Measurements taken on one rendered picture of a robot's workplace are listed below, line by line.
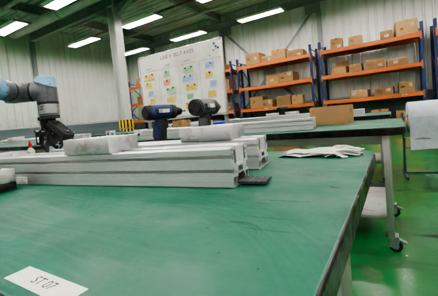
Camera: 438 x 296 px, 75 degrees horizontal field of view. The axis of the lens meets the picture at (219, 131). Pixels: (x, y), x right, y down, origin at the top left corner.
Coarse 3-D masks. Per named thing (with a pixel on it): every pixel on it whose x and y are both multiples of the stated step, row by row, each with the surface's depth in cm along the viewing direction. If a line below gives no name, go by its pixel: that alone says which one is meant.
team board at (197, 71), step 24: (192, 48) 392; (216, 48) 373; (144, 72) 443; (168, 72) 418; (192, 72) 396; (216, 72) 376; (144, 96) 448; (168, 96) 423; (192, 96) 399; (216, 96) 379
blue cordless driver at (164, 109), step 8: (168, 104) 116; (144, 112) 110; (152, 112) 109; (160, 112) 111; (168, 112) 114; (176, 112) 117; (152, 120) 111; (160, 120) 113; (160, 128) 112; (160, 136) 112
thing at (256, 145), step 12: (144, 144) 91; (156, 144) 89; (168, 144) 87; (180, 144) 86; (192, 144) 84; (252, 144) 78; (264, 144) 83; (252, 156) 78; (264, 156) 82; (252, 168) 77
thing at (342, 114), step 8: (352, 104) 238; (312, 112) 241; (320, 112) 237; (328, 112) 233; (336, 112) 230; (344, 112) 226; (352, 112) 236; (184, 120) 546; (320, 120) 238; (328, 120) 234; (336, 120) 230; (344, 120) 227; (352, 120) 236
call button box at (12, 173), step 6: (0, 168) 80; (6, 168) 82; (12, 168) 81; (0, 174) 78; (6, 174) 79; (12, 174) 80; (0, 180) 77; (6, 180) 79; (12, 180) 80; (0, 186) 77; (6, 186) 79; (12, 186) 80; (0, 192) 77
